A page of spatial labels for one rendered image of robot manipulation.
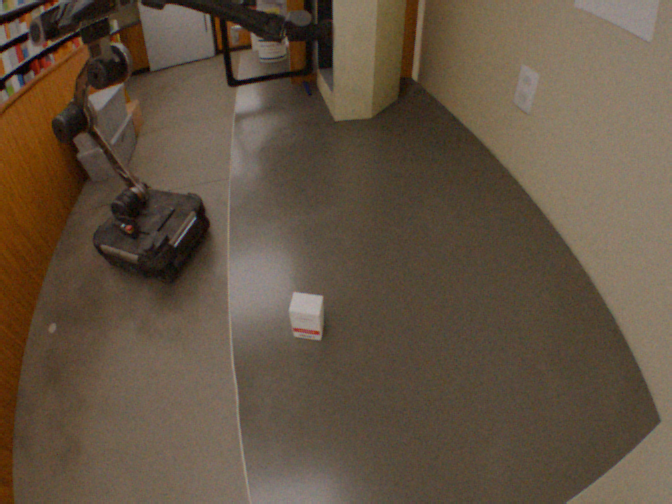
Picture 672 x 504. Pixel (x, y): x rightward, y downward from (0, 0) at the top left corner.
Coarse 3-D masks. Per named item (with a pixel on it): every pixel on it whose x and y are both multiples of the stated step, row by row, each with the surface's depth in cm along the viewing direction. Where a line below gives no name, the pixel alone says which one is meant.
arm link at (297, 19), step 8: (280, 16) 82; (288, 16) 76; (296, 16) 76; (304, 16) 76; (288, 24) 78; (296, 24) 76; (304, 24) 77; (296, 32) 81; (304, 32) 82; (272, 40) 85; (280, 40) 85
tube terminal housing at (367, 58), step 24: (336, 0) 68; (360, 0) 69; (384, 0) 72; (336, 24) 73; (360, 24) 74; (384, 24) 78; (336, 48) 78; (360, 48) 80; (384, 48) 84; (336, 72) 84; (360, 72) 85; (384, 72) 91; (336, 96) 89; (360, 96) 91; (384, 96) 98; (336, 120) 95
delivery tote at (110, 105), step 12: (120, 84) 232; (96, 96) 220; (108, 96) 213; (120, 96) 232; (96, 108) 197; (108, 108) 210; (120, 108) 235; (108, 120) 212; (120, 120) 238; (108, 132) 215; (84, 144) 212
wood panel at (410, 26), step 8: (408, 0) 99; (416, 0) 99; (408, 8) 102; (416, 8) 102; (408, 16) 104; (416, 16) 105; (408, 24) 107; (416, 24) 107; (408, 32) 110; (408, 40) 112; (408, 48) 115; (408, 56) 118; (408, 64) 120; (408, 72) 123; (296, 80) 118; (304, 80) 118; (312, 80) 119
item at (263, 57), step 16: (240, 0) 83; (256, 0) 85; (272, 0) 86; (288, 0) 88; (240, 32) 91; (240, 48) 96; (256, 48) 98; (272, 48) 99; (288, 48) 101; (304, 48) 103; (240, 64) 100; (256, 64) 102; (272, 64) 104; (288, 64) 106; (304, 64) 107
